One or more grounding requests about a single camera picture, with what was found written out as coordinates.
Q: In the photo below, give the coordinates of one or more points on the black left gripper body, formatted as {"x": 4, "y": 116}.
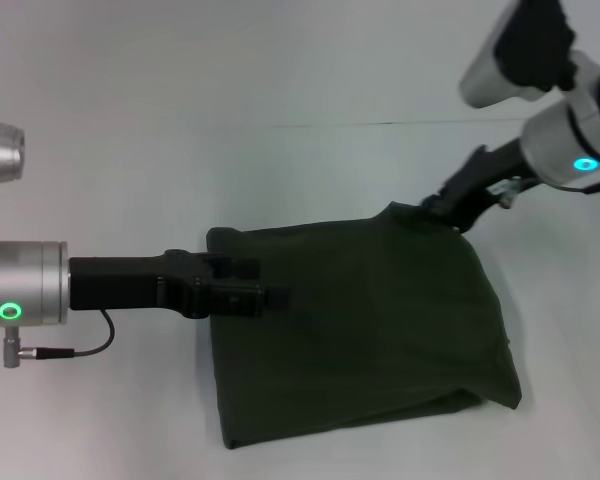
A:
{"x": 125, "y": 285}

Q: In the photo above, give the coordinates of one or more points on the dark green shirt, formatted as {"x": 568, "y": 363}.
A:
{"x": 360, "y": 325}

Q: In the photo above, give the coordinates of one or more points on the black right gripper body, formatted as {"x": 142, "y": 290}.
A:
{"x": 485, "y": 185}

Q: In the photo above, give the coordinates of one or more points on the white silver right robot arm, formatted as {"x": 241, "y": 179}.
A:
{"x": 575, "y": 130}

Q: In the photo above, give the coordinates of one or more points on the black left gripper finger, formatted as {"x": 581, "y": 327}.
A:
{"x": 235, "y": 267}
{"x": 245, "y": 300}

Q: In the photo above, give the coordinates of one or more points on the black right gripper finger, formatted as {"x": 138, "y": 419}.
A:
{"x": 432, "y": 205}

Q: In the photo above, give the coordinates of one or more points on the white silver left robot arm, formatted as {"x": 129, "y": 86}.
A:
{"x": 25, "y": 285}

